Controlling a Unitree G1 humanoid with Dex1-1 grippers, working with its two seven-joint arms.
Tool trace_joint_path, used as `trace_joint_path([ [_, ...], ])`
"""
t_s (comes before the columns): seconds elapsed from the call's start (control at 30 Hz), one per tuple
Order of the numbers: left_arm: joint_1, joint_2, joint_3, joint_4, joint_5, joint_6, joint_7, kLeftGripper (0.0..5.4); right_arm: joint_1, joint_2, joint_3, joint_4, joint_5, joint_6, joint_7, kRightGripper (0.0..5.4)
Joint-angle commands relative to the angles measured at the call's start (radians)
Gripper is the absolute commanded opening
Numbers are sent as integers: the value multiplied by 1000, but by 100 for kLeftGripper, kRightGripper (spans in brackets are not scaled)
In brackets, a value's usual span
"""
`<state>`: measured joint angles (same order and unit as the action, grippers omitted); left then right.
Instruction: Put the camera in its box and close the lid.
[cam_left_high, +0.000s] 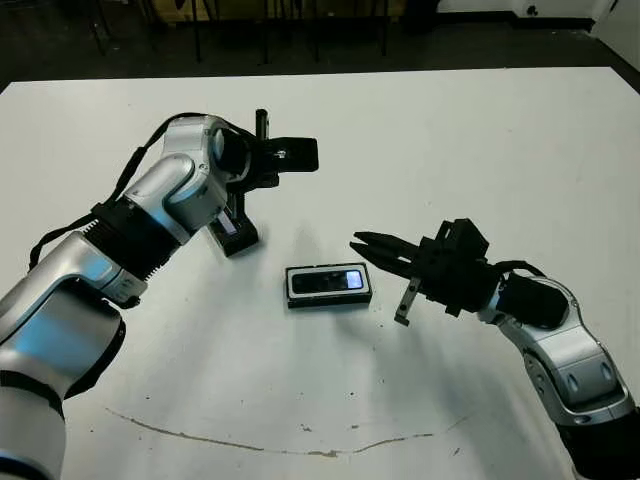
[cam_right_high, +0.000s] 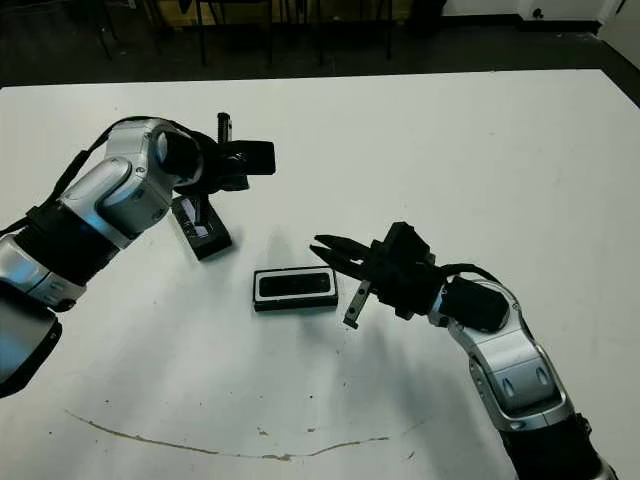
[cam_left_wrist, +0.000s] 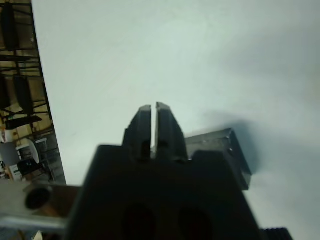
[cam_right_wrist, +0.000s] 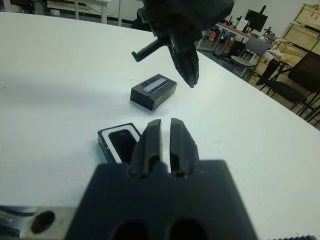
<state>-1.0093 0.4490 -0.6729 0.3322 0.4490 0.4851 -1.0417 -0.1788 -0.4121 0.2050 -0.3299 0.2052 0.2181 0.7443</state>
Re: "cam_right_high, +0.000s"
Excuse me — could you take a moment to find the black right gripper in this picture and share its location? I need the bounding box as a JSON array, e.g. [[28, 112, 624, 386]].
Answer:
[[308, 233, 449, 330]]

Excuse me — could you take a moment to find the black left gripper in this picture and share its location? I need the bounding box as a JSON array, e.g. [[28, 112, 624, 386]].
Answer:
[[174, 112, 250, 229]]

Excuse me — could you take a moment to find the black box lid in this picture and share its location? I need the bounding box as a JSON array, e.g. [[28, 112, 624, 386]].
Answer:
[[172, 196, 234, 262]]

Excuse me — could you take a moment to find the black box with white insert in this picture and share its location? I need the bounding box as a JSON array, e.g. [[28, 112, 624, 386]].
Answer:
[[252, 268, 339, 314]]

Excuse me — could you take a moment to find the black trash bin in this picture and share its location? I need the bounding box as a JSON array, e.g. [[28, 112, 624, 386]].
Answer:
[[404, 0, 447, 37]]

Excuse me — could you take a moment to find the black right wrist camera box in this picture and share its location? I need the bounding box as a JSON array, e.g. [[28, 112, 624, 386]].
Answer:
[[384, 221, 435, 267]]

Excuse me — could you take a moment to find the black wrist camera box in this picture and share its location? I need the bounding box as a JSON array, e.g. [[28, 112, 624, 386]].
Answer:
[[234, 141, 277, 177], [384, 221, 435, 267]]

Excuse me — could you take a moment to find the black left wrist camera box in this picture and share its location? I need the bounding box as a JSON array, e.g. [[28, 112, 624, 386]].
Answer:
[[234, 141, 277, 177]]

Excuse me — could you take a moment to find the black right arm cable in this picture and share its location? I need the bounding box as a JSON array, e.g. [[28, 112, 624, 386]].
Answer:
[[434, 261, 524, 314]]

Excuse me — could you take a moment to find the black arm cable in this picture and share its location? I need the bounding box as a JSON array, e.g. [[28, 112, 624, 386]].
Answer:
[[47, 115, 169, 214], [434, 261, 524, 314]]

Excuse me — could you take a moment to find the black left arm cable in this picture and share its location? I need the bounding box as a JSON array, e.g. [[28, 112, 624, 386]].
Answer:
[[47, 115, 169, 214]]

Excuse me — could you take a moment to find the black metal frame chair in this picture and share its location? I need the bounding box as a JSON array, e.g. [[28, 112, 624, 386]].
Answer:
[[195, 0, 276, 67], [92, 0, 169, 61]]

